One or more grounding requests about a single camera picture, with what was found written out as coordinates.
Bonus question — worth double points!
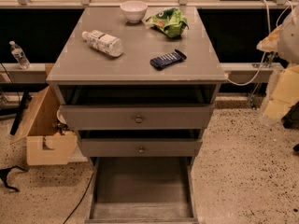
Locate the grey top drawer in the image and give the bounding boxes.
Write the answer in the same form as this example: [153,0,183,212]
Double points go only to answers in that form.
[59,105,214,130]

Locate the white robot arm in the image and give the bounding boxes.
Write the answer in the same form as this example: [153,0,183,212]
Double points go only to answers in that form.
[256,5,299,119]

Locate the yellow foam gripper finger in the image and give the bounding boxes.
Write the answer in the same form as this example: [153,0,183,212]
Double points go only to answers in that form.
[262,63,299,119]
[256,25,281,52]

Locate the black pole by box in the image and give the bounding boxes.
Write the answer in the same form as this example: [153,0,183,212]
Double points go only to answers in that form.
[10,91,32,135]

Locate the white ceramic bowl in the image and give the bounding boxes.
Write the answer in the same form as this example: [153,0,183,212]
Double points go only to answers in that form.
[120,0,148,23]

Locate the small upright water bottle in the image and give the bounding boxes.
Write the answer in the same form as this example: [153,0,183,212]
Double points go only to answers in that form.
[9,41,30,70]

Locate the green chip bag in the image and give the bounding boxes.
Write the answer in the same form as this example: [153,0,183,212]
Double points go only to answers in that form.
[146,7,189,38]

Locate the black floor cable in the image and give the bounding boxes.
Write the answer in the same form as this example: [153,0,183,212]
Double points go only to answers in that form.
[62,171,95,224]

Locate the grey middle drawer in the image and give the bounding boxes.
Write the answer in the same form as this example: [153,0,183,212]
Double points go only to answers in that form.
[79,139,202,157]

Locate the clear plastic water bottle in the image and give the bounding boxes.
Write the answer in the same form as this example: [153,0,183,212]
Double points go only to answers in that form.
[82,30,123,57]

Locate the grey open bottom drawer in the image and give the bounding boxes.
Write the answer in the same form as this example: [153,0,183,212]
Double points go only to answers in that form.
[85,157,199,224]

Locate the black bracket on floor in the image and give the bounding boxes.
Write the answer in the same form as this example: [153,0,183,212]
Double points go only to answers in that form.
[0,165,29,193]

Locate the white cable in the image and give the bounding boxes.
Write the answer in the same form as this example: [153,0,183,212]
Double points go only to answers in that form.
[226,0,295,87]

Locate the grey wooden drawer cabinet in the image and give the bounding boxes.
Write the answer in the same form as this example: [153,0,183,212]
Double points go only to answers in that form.
[46,6,228,224]

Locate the open cardboard box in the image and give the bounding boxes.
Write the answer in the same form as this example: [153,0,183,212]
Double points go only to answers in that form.
[11,87,82,166]

